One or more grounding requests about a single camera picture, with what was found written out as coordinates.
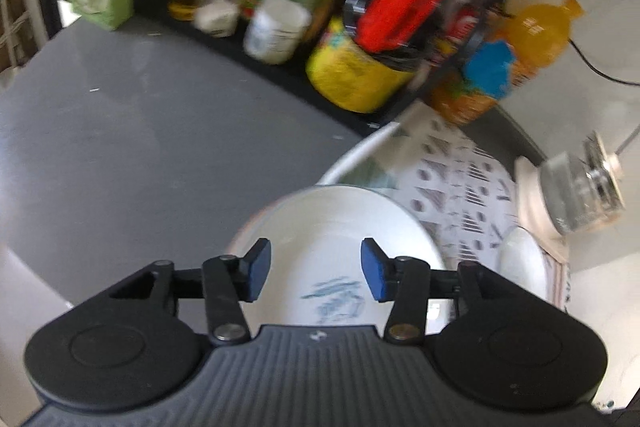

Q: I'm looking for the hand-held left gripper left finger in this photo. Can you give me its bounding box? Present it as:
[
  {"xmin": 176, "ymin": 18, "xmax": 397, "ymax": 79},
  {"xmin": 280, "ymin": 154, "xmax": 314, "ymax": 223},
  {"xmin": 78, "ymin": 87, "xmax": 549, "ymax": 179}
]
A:
[{"xmin": 107, "ymin": 237, "xmax": 273, "ymax": 347}]

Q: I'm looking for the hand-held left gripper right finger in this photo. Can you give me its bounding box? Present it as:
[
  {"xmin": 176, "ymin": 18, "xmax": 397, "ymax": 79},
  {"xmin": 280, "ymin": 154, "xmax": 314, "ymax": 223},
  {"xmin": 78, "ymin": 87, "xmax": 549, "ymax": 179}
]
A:
[{"xmin": 360, "ymin": 236, "xmax": 525, "ymax": 346}]

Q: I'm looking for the white plate with blue print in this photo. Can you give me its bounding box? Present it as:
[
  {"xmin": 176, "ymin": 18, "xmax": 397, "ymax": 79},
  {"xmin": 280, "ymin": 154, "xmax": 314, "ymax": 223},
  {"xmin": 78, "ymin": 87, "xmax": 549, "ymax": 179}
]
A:
[{"xmin": 225, "ymin": 185, "xmax": 447, "ymax": 329}]

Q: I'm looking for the large white plate grey flower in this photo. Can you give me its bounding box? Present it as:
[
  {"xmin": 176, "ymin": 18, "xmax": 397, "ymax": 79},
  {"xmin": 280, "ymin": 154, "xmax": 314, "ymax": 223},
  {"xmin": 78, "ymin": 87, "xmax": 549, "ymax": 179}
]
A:
[{"xmin": 315, "ymin": 121, "xmax": 404, "ymax": 194}]

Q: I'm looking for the patterned fringed table cloth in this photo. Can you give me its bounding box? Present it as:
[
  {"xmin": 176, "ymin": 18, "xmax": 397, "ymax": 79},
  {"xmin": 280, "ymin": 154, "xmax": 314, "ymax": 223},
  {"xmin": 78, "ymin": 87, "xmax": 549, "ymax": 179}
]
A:
[{"xmin": 394, "ymin": 102, "xmax": 574, "ymax": 309}]

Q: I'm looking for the small white plate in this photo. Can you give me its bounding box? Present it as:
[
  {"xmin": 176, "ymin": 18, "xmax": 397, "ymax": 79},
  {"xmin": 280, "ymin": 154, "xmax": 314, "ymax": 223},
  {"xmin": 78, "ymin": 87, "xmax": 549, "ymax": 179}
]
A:
[{"xmin": 494, "ymin": 225, "xmax": 551, "ymax": 306}]

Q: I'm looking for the cream kettle base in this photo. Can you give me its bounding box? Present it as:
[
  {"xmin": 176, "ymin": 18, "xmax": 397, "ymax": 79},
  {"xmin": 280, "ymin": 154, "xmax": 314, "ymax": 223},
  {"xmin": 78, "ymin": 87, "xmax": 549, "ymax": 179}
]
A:
[{"xmin": 513, "ymin": 155, "xmax": 571, "ymax": 264}]

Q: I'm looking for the black metal shelf rack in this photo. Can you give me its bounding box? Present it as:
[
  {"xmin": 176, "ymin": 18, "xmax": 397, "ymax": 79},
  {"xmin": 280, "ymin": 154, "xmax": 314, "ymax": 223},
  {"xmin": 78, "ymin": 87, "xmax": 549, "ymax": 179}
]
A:
[{"xmin": 131, "ymin": 0, "xmax": 640, "ymax": 134}]

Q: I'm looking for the glass electric kettle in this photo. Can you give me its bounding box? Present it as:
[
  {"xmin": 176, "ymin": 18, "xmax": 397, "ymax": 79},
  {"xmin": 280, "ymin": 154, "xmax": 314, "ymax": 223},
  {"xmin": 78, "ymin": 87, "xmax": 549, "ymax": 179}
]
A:
[{"xmin": 539, "ymin": 131, "xmax": 627, "ymax": 236}]

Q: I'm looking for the small white pill bottle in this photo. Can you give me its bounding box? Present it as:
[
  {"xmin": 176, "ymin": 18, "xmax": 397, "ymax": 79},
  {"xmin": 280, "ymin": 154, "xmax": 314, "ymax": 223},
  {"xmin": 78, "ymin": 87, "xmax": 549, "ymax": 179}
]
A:
[{"xmin": 243, "ymin": 0, "xmax": 312, "ymax": 66}]

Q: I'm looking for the orange juice bottle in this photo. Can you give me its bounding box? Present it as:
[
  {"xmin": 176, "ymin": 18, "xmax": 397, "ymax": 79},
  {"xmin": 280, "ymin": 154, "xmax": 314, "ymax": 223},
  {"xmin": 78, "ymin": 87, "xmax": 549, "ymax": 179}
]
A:
[{"xmin": 430, "ymin": 0, "xmax": 585, "ymax": 126}]

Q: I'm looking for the black kettle power cable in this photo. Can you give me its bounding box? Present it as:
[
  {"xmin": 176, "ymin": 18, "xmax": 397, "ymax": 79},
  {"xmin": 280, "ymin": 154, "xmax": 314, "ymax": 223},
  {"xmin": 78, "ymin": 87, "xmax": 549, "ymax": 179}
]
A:
[{"xmin": 614, "ymin": 123, "xmax": 640, "ymax": 156}]

